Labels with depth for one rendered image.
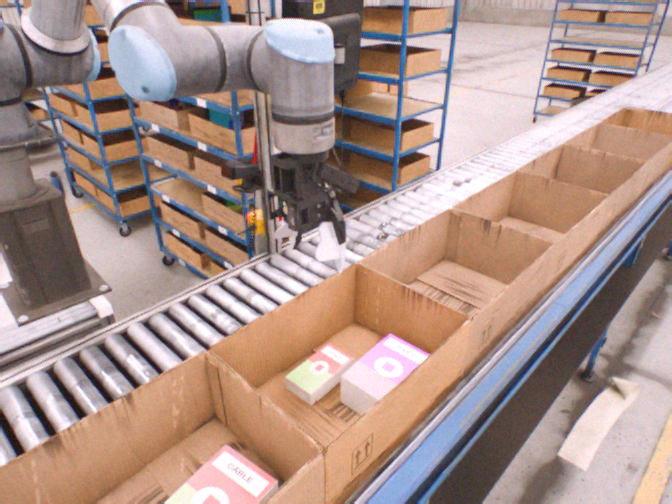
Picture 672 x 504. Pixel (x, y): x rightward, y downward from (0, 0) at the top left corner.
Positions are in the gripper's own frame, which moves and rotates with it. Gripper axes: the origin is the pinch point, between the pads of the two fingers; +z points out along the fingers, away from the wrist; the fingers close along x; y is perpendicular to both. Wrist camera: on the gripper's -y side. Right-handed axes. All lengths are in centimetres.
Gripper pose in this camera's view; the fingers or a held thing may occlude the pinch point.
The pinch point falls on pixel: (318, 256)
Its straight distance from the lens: 82.4
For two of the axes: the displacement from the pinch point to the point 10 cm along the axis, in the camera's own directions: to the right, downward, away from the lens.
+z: 0.1, 8.6, 5.1
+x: 7.2, 3.5, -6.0
